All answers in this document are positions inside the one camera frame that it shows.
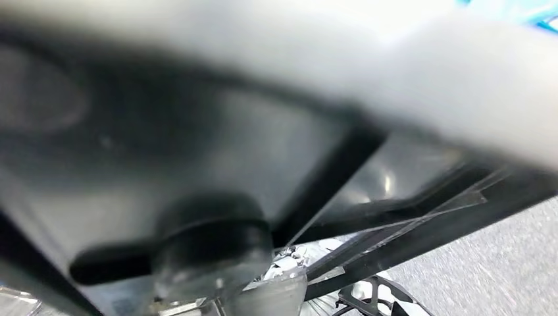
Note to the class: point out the black plastic frame part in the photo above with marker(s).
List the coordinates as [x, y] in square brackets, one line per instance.
[174, 131]

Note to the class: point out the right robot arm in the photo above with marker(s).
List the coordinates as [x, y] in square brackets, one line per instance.
[344, 301]

